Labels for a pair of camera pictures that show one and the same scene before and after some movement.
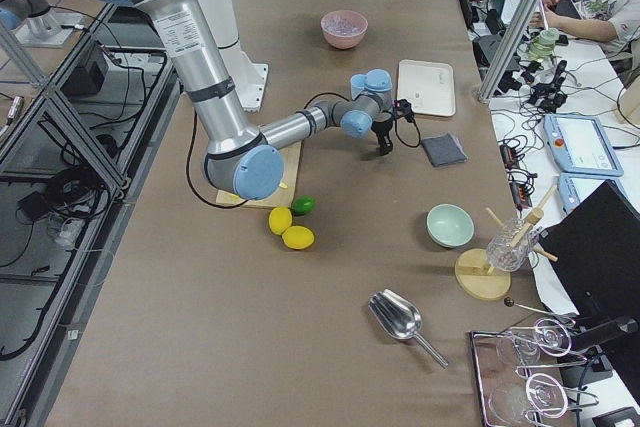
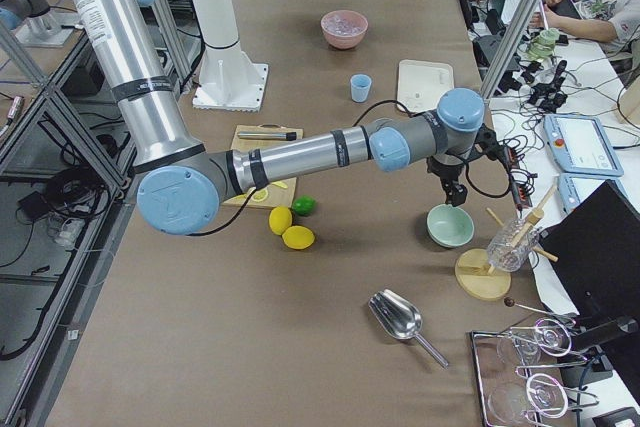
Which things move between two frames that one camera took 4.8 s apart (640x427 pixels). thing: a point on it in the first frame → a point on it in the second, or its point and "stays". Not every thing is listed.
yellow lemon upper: x=279 y=219 stays
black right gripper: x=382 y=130 → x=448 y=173
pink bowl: x=343 y=29 stays
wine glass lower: x=543 y=394 stays
